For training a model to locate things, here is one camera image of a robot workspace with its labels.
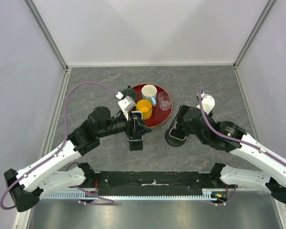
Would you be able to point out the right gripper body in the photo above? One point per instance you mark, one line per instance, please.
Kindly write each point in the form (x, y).
(188, 130)

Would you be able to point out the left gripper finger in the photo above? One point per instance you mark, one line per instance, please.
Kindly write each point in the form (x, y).
(137, 121)
(140, 131)

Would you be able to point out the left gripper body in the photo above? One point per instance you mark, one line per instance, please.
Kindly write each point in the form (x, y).
(130, 130)

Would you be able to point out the blue case phone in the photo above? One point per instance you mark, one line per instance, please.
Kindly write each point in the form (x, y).
(136, 139)

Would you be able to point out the beige case phone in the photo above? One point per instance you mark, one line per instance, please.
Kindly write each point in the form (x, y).
(177, 134)

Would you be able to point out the black round-base phone stand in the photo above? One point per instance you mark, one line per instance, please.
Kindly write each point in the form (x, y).
(173, 142)

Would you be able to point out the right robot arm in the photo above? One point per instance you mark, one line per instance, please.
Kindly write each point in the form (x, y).
(231, 138)

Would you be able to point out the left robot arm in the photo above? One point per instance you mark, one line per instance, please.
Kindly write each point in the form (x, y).
(29, 185)

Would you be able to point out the black folding phone stand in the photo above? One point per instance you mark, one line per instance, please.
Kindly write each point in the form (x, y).
(135, 145)

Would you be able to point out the yellow mug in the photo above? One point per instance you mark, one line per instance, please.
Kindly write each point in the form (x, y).
(145, 107)

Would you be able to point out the red round tray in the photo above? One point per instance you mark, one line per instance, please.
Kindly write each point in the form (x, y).
(158, 116)

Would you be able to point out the light blue mug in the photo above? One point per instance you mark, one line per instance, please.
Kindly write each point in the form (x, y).
(149, 92)

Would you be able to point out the dark green mug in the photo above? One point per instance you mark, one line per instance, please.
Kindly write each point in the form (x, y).
(129, 91)

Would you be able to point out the clear glass cup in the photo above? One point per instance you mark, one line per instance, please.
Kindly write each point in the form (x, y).
(164, 101)

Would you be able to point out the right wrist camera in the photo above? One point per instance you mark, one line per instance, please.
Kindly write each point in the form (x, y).
(208, 103)

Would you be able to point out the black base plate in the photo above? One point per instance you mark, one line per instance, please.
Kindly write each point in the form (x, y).
(153, 184)

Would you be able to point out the slotted cable duct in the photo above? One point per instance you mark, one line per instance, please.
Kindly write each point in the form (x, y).
(73, 194)

